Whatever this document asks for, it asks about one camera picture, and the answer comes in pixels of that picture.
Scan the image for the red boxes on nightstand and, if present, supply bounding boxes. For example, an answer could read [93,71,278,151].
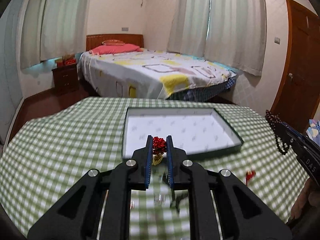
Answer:
[55,54,76,68]

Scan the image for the white curtain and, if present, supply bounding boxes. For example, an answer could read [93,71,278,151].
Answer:
[20,0,89,69]
[167,0,267,76]

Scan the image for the dark wooden nightstand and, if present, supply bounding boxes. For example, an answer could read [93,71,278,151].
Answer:
[52,64,79,94]

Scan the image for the green white jewelry tray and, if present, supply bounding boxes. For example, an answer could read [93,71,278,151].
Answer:
[122,107,244,160]

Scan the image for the small red earring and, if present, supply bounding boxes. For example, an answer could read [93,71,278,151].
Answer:
[245,170,256,186]

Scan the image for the wall light switch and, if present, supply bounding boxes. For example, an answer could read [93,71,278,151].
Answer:
[274,37,280,44]

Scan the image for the right white curtain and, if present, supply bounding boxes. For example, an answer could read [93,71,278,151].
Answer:
[167,0,267,76]

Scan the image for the bed with patterned sheet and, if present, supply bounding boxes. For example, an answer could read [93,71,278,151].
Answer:
[78,49,237,102]

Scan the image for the red gold knot charm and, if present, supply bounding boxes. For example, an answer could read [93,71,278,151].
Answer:
[152,137,167,166]

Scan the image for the small silver earring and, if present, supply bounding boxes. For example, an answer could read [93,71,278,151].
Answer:
[154,193,166,206]

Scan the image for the brown wooden door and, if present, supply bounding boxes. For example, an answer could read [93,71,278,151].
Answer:
[271,0,319,133]

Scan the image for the pink pillow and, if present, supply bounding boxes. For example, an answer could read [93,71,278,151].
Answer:
[89,43,140,55]

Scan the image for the dark red bead bracelet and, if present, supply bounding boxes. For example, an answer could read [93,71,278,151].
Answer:
[265,109,291,156]

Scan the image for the wooden headboard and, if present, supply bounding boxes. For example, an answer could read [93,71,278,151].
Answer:
[86,34,144,51]

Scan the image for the left white curtain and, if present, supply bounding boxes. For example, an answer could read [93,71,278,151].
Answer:
[20,0,89,69]

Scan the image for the orange embroidered pillow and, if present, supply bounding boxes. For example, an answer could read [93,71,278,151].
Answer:
[101,40,125,46]

